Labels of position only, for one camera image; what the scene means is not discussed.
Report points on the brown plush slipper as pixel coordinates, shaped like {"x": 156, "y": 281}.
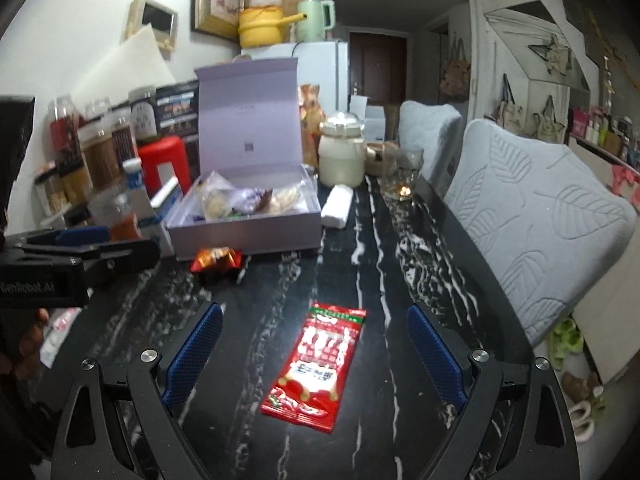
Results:
{"x": 577, "y": 382}

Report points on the white snack packet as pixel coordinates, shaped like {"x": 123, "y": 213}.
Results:
{"x": 287, "y": 199}

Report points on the beige tote bag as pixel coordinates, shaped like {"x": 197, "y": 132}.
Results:
{"x": 511, "y": 110}
{"x": 550, "y": 122}

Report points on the lavender gift box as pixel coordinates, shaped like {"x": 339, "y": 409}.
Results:
{"x": 245, "y": 120}

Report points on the white tissue pack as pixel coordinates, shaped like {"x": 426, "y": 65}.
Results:
{"x": 337, "y": 205}

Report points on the row of shelf bottles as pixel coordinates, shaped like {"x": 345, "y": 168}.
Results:
{"x": 605, "y": 132}

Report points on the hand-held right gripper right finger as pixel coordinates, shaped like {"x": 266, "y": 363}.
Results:
{"x": 432, "y": 355}

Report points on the brown tote bag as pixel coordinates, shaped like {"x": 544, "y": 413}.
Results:
{"x": 456, "y": 75}

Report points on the white storage box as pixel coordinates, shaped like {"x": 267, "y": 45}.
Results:
{"x": 367, "y": 120}

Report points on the white slipper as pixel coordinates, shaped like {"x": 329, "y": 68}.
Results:
{"x": 585, "y": 417}

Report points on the small pale spice jar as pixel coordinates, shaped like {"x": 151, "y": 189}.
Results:
{"x": 50, "y": 192}

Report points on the brown ceramic bowl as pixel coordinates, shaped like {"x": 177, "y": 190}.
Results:
{"x": 375, "y": 155}

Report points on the white pink packet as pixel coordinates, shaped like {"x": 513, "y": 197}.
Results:
{"x": 60, "y": 330}

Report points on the dark bottle white label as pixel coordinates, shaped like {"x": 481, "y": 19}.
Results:
{"x": 144, "y": 115}

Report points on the cream ceramic jar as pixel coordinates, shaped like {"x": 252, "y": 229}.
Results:
{"x": 340, "y": 160}

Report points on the small blue label bottle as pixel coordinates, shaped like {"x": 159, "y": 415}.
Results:
{"x": 135, "y": 182}

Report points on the green electric kettle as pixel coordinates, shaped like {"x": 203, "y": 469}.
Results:
{"x": 310, "y": 22}

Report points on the yellow pot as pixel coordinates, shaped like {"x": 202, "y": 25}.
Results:
{"x": 260, "y": 30}

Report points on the white blue carton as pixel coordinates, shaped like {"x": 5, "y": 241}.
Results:
{"x": 165, "y": 200}

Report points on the person's left hand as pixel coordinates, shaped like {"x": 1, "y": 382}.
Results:
{"x": 32, "y": 340}

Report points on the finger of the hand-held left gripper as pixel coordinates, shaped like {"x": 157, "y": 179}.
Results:
{"x": 125, "y": 256}
{"x": 82, "y": 236}

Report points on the long red snack packet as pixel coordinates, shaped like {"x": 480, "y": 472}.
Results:
{"x": 320, "y": 360}

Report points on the white fridge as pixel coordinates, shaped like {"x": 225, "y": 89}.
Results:
{"x": 320, "y": 65}

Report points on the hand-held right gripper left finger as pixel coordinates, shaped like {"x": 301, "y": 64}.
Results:
{"x": 195, "y": 355}

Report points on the green slippers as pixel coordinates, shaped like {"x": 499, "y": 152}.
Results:
{"x": 565, "y": 342}

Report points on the beige intercom panel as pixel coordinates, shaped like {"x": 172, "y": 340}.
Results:
{"x": 155, "y": 15}

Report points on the clear pale snack packet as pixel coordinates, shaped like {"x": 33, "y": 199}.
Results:
{"x": 215, "y": 200}

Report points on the brown spice jar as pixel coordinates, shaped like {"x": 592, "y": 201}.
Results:
{"x": 100, "y": 157}

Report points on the white foam board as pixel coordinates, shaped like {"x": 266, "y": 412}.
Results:
{"x": 135, "y": 70}

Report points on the dark brown door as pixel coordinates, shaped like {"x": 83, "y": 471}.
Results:
{"x": 377, "y": 65}

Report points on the orange snack bag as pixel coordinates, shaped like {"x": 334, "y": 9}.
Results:
{"x": 310, "y": 110}

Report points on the dark spice jar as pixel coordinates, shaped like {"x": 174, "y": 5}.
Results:
{"x": 125, "y": 137}

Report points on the black printed box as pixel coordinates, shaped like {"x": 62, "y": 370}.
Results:
{"x": 175, "y": 110}

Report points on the orange red snack packet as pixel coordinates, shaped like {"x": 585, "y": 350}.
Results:
{"x": 215, "y": 259}

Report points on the red sauce bottle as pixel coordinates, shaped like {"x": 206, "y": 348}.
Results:
{"x": 65, "y": 132}

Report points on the grey leaf-pattern chair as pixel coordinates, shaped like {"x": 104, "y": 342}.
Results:
{"x": 427, "y": 135}
{"x": 530, "y": 210}

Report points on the glass cup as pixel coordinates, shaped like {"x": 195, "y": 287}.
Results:
{"x": 402, "y": 180}

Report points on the small red spice jar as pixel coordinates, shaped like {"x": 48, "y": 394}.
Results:
{"x": 125, "y": 225}

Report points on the lavender sachet pouch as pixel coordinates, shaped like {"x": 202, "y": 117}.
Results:
{"x": 247, "y": 199}

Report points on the red plastic stool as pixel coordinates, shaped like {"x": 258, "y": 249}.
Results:
{"x": 162, "y": 160}

